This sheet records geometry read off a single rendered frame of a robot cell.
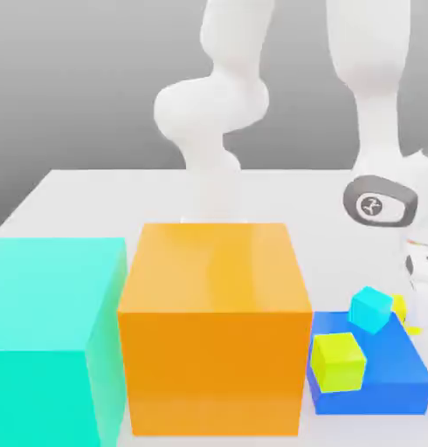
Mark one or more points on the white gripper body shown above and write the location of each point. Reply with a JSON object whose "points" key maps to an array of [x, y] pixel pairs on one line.
{"points": [[425, 279]]}

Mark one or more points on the small yellow cube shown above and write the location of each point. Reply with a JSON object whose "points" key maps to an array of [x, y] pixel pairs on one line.
{"points": [[398, 307]]}

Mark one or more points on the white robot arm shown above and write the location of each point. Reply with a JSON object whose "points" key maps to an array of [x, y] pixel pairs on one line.
{"points": [[214, 111]]}

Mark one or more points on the small cyan cube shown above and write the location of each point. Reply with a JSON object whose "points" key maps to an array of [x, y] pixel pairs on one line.
{"points": [[369, 309]]}

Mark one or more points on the small lime cube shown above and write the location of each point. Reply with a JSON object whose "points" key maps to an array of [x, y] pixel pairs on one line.
{"points": [[338, 363]]}

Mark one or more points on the large blue box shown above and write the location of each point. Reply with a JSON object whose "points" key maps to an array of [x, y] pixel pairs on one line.
{"points": [[392, 377]]}

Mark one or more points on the large orange box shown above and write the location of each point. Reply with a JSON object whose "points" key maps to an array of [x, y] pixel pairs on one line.
{"points": [[214, 349]]}

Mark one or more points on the large turquoise box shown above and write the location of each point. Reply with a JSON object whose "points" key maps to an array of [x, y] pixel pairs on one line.
{"points": [[42, 314]]}

